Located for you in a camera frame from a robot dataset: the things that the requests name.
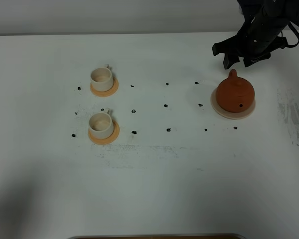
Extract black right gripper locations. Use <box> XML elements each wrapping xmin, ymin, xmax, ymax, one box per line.
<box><xmin>212</xmin><ymin>7</ymin><xmax>289</xmax><ymax>69</ymax></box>

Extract brown clay teapot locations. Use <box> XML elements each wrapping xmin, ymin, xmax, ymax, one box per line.
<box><xmin>216</xmin><ymin>69</ymin><xmax>255</xmax><ymax>113</ymax></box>

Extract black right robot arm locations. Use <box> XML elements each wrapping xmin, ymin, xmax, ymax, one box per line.
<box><xmin>212</xmin><ymin>0</ymin><xmax>299</xmax><ymax>69</ymax></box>

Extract cream teapot saucer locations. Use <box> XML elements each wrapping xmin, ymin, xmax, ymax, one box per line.
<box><xmin>210</xmin><ymin>89</ymin><xmax>256</xmax><ymax>120</ymax></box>

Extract far orange coaster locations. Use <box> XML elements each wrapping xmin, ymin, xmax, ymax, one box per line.
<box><xmin>89</xmin><ymin>77</ymin><xmax>119</xmax><ymax>97</ymax></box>

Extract orange coaster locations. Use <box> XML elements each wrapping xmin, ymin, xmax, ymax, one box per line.
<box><xmin>89</xmin><ymin>77</ymin><xmax>119</xmax><ymax>97</ymax></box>
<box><xmin>88</xmin><ymin>120</ymin><xmax>120</xmax><ymax>145</ymax></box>

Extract far white teacup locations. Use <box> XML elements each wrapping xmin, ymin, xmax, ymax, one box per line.
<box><xmin>90</xmin><ymin>64</ymin><xmax>114</xmax><ymax>92</ymax></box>

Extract white teacup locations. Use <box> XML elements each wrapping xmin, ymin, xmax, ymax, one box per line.
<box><xmin>90</xmin><ymin>64</ymin><xmax>114</xmax><ymax>92</ymax></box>
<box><xmin>89</xmin><ymin>108</ymin><xmax>114</xmax><ymax>139</ymax></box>

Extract near orange coaster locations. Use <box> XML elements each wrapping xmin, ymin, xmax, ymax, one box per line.
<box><xmin>88</xmin><ymin>120</ymin><xmax>120</xmax><ymax>145</ymax></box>

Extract near white teacup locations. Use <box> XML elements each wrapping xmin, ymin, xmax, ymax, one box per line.
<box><xmin>89</xmin><ymin>108</ymin><xmax>114</xmax><ymax>139</ymax></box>

